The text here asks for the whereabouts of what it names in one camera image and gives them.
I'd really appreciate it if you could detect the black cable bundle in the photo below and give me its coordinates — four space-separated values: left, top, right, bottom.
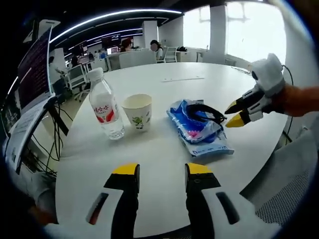
24 103 73 175

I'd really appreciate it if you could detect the white paper cup green print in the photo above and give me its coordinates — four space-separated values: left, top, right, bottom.
121 94 153 132

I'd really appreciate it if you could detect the large window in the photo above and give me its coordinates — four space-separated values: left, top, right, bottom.
225 2 287 60
183 6 211 49

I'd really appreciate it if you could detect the long ceiling light strip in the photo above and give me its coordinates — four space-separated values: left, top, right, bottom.
49 9 182 44

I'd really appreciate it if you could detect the silver laptop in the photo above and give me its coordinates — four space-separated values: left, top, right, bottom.
4 24 57 175

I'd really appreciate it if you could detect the grey partition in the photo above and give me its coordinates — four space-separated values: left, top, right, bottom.
118 51 158 70

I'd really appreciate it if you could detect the clear plastic water bottle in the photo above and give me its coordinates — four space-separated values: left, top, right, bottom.
88 67 125 141

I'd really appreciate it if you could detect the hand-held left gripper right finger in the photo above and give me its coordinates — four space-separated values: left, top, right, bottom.
184 163 282 239

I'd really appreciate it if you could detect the person's right hand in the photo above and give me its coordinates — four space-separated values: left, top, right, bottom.
270 85 301 117

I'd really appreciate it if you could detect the white cabinet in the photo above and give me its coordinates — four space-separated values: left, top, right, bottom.
175 51 192 63

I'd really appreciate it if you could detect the white office chair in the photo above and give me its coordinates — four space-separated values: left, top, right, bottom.
66 65 88 102
164 46 178 63

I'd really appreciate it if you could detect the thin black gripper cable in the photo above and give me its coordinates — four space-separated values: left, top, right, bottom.
281 64 295 141

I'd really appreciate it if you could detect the person's left hand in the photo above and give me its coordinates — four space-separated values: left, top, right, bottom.
33 204 58 225

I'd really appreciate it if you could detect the white table cover plate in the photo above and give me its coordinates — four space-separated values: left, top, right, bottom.
161 76 205 83

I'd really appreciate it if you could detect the thin cable on tabletop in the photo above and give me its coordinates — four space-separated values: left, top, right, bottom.
231 64 253 75

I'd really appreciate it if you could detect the blue plastic packet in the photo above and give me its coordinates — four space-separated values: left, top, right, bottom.
166 99 235 158

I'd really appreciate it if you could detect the black laptop stand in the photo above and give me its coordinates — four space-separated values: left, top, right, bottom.
44 96 70 136

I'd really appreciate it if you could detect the dark wall display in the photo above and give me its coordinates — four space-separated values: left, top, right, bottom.
108 33 123 47

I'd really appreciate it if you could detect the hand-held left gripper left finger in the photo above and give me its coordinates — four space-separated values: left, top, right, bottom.
47 163 140 239

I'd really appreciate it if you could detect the grey mesh office chair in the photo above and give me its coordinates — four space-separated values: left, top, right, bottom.
240 129 315 228

